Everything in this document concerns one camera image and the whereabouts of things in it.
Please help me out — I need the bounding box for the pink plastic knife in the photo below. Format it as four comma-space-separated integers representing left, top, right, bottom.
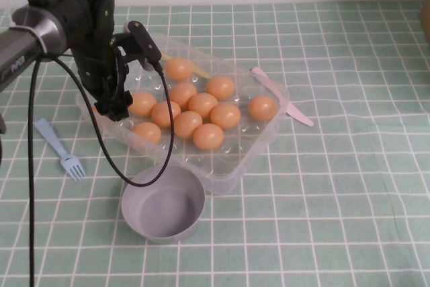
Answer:
250, 67, 314, 128

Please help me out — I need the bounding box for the light blue plastic fork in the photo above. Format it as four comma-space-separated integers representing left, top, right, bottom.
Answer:
34, 118, 87, 183

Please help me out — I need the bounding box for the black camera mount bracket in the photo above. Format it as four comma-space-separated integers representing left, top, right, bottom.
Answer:
109, 32, 135, 66

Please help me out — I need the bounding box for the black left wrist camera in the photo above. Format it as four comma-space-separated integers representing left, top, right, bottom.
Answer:
123, 19, 163, 72

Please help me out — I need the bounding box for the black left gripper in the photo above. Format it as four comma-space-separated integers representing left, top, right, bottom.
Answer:
72, 44, 134, 123

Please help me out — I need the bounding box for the yellow plastic knife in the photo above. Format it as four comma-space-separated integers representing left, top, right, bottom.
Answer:
161, 53, 211, 79

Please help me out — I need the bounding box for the clear plastic egg box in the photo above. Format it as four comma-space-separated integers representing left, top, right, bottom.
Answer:
75, 30, 291, 197

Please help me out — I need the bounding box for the black camera cable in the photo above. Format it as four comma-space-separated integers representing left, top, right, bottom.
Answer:
28, 54, 175, 287

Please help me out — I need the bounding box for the grey round bowl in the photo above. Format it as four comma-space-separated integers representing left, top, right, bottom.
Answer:
120, 165, 206, 245

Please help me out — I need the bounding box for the green checked tablecloth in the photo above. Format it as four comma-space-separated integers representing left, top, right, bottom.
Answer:
0, 3, 430, 287

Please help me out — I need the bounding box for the brown cardboard box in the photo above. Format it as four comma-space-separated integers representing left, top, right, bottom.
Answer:
418, 0, 430, 44

